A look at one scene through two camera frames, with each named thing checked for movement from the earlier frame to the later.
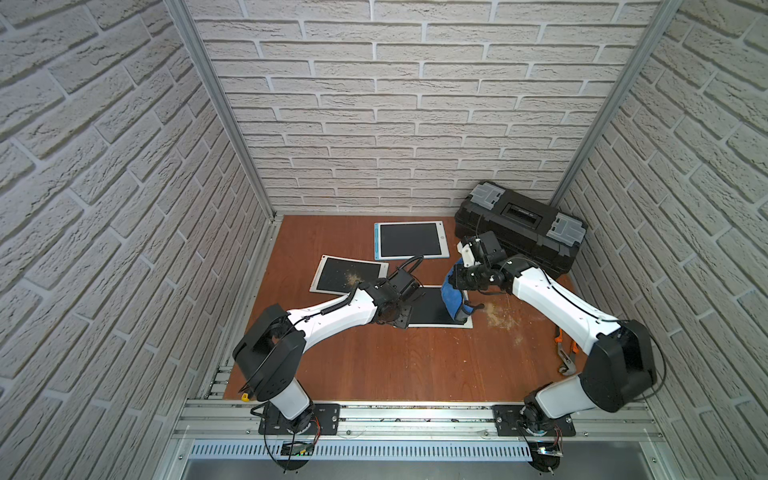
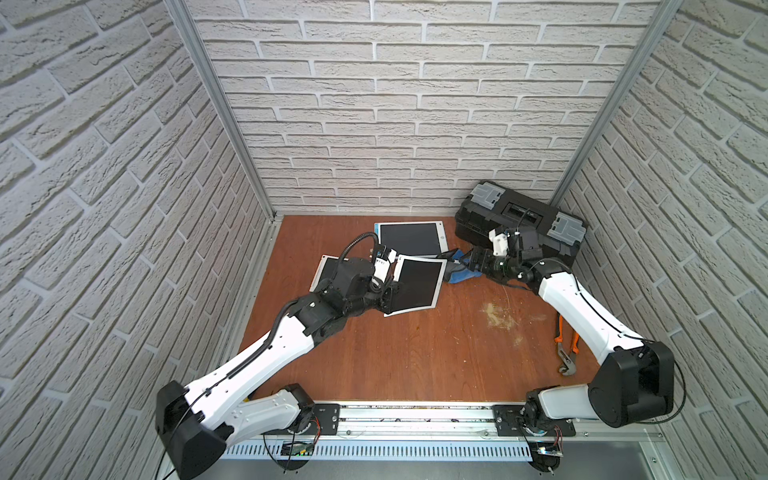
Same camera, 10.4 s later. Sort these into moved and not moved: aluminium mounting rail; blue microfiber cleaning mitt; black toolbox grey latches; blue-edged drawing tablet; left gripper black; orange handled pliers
Moved: blue microfiber cleaning mitt; left gripper black
Not moved: black toolbox grey latches; blue-edged drawing tablet; aluminium mounting rail; orange handled pliers
